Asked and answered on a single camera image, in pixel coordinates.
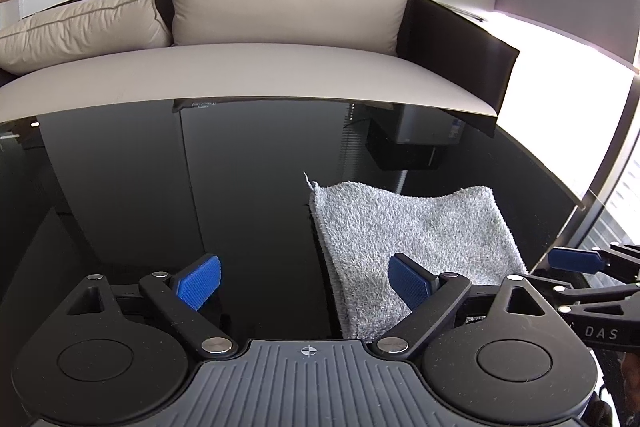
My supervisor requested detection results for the grey terry towel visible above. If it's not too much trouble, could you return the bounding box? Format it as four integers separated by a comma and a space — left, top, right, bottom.
303, 171, 530, 342

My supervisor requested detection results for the brown sofa with beige seat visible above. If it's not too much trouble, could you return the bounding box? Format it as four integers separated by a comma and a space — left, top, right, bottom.
0, 0, 521, 138

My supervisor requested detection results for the small beige cushion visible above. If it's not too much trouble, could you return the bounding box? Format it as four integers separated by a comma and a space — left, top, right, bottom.
0, 0, 174, 76

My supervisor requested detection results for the grey window frame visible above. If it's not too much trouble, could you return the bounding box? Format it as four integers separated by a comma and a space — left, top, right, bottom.
575, 72, 640, 259

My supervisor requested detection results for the large beige cushion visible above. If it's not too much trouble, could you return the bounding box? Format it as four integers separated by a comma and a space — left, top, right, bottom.
165, 0, 417, 57

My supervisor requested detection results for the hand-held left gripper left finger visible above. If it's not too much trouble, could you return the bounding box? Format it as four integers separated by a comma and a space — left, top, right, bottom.
64, 254, 239, 362

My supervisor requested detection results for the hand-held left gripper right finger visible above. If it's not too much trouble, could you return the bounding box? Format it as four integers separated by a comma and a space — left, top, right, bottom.
372, 252, 552, 362

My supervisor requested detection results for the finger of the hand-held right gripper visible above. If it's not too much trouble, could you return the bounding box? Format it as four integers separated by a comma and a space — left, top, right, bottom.
547, 243, 640, 282
527, 274, 640, 314

